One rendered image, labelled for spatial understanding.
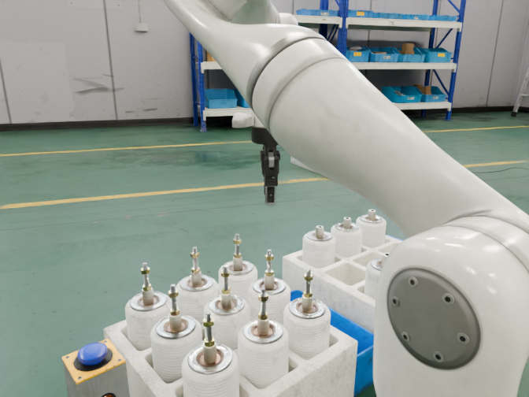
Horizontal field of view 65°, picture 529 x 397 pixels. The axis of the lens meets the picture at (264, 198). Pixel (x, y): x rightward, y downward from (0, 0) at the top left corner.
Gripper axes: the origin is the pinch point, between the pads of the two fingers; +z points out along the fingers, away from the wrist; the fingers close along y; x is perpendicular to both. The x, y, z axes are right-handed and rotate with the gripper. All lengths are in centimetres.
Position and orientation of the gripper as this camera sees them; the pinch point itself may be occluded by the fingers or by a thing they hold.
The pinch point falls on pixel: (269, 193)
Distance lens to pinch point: 86.5
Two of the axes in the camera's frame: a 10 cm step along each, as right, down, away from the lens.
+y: -0.4, -3.0, 9.5
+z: 0.0, 9.5, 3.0
